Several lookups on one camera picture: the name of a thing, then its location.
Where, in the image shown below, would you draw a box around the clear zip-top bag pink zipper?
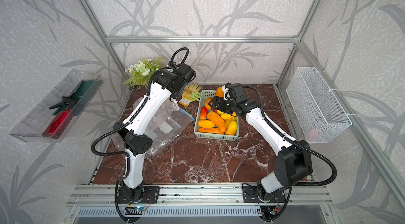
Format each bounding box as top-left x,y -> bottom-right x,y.
112,96 -> 196,157

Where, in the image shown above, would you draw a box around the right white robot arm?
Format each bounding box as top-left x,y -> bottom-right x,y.
209,83 -> 338,202

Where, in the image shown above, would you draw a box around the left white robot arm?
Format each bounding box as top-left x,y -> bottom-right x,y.
91,47 -> 196,203

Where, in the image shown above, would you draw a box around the yellow mango front right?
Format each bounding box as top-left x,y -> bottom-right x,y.
225,119 -> 238,135

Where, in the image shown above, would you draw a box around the red mango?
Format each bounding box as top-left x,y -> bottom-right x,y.
200,106 -> 208,120

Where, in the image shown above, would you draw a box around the yellow garden gloves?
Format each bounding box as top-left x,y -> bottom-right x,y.
178,83 -> 202,107

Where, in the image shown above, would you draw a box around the green plastic basket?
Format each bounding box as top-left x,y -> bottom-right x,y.
194,90 -> 239,141

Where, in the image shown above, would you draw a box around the potted white flower plant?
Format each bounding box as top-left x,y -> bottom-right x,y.
123,57 -> 163,89

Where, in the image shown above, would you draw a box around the green book in tray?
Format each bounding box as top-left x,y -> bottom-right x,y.
53,80 -> 103,116

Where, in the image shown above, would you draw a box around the red black pruning shears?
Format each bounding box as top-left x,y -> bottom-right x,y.
42,96 -> 77,139

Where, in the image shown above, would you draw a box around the white wire mesh basket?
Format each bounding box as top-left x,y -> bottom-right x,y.
286,67 -> 352,144

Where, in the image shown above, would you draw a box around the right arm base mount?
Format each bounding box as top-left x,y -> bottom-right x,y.
242,183 -> 286,204

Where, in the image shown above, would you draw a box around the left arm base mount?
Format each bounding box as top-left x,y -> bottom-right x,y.
116,185 -> 160,204

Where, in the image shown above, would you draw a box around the clear wall-mounted tray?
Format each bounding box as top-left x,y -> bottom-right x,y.
9,70 -> 103,143

